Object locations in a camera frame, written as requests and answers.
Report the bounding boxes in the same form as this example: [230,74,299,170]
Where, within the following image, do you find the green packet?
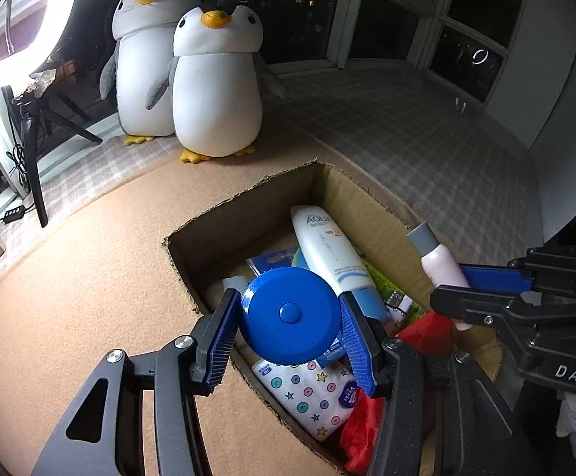
[362,258,425,323]

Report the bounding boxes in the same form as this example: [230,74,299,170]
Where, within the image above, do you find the blue round tape measure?
[241,267,342,364]

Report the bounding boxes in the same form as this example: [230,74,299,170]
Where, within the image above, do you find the large penguin plush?
[100,0,202,147]

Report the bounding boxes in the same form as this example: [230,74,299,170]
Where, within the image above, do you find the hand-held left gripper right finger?
[338,292,517,476]

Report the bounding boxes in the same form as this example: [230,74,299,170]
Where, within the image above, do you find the small penguin plush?
[146,0,286,164]

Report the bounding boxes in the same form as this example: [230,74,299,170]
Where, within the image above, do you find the white tube with blue cap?
[290,205,393,323]

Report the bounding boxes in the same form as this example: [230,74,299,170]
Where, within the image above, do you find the white patterned tissue pack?
[251,352,360,442]

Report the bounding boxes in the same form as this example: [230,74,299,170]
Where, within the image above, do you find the black cable bundle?
[7,144,28,194]

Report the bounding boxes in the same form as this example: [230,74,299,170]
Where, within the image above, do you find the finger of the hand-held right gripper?
[429,285,541,355]
[459,247,576,303]

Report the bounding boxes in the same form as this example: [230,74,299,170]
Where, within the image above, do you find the red cloth bag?
[340,310,455,474]

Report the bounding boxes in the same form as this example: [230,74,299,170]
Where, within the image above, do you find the blue packet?
[245,247,301,278]

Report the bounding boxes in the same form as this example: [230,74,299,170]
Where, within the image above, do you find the cardboard box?
[161,157,502,474]

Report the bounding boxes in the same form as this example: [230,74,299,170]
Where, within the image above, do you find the small white block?
[222,276,248,308]

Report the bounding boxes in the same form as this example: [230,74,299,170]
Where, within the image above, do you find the black white patterned stick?
[384,294,414,314]

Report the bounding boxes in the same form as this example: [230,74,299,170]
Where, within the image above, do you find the pink tube with grey cap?
[407,221,473,332]

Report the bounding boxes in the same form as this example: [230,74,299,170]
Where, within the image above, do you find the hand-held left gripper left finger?
[32,288,243,476]

